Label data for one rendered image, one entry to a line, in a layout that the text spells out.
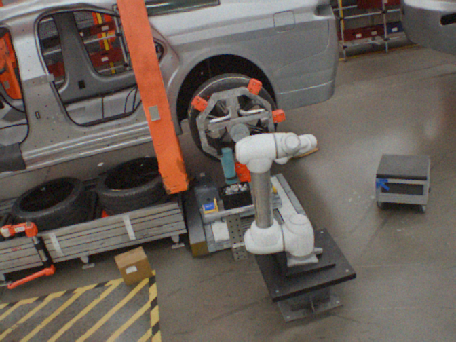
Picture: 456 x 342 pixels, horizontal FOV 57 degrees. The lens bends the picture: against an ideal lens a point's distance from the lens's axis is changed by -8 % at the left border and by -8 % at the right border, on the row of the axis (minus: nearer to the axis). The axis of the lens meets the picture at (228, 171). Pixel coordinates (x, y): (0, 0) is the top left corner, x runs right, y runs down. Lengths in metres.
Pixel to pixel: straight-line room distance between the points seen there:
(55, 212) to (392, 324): 2.55
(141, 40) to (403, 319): 2.32
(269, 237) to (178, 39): 1.69
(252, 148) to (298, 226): 0.59
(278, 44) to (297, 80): 0.34
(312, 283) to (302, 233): 0.29
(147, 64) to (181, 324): 1.66
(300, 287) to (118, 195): 1.64
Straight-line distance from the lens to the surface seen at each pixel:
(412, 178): 3.50
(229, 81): 3.27
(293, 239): 2.58
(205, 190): 3.49
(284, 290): 2.59
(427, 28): 5.06
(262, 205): 2.41
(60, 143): 3.78
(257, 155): 2.20
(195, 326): 2.93
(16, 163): 3.91
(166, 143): 3.13
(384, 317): 2.81
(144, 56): 2.96
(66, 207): 3.71
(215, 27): 3.49
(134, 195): 3.51
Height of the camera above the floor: 2.05
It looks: 26 degrees down
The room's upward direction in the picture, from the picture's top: 12 degrees counter-clockwise
